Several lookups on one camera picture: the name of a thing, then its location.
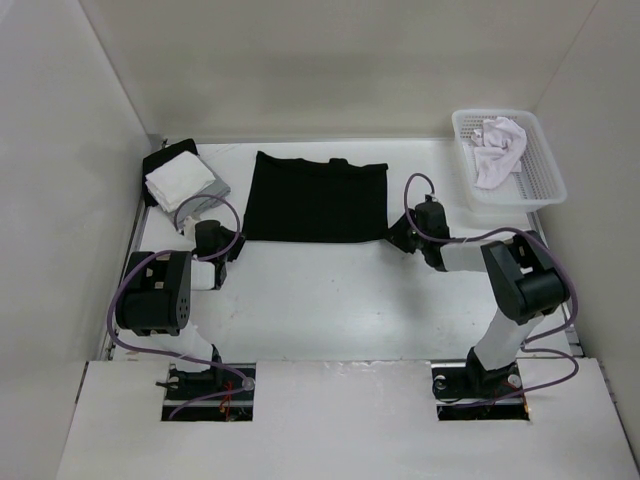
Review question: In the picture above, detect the black tank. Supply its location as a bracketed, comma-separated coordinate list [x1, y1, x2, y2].
[141, 139, 199, 207]
[243, 151, 388, 244]

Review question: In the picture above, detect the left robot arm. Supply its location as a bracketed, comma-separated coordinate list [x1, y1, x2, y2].
[115, 217, 245, 399]

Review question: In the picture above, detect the crumpled white tank top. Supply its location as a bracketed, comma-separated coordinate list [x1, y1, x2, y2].
[471, 116, 527, 190]

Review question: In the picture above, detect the white perforated plastic basket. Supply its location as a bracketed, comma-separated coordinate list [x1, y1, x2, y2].
[451, 109, 567, 216]

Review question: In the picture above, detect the folded grey tank top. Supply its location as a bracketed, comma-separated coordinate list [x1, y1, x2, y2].
[171, 179, 231, 230]

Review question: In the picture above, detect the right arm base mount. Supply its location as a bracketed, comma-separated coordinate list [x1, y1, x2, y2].
[431, 363, 530, 421]

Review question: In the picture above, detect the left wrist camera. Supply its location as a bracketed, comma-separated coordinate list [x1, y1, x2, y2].
[182, 216, 199, 242]

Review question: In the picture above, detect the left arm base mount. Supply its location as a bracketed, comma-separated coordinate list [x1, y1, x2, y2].
[156, 365, 255, 423]

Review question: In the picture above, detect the folded black tank top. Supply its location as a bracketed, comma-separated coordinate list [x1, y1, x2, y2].
[141, 139, 199, 207]

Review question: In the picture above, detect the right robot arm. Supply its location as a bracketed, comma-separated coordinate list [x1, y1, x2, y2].
[386, 195, 575, 396]

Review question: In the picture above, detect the folded white tank top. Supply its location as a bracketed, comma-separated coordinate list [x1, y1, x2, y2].
[145, 152, 216, 213]

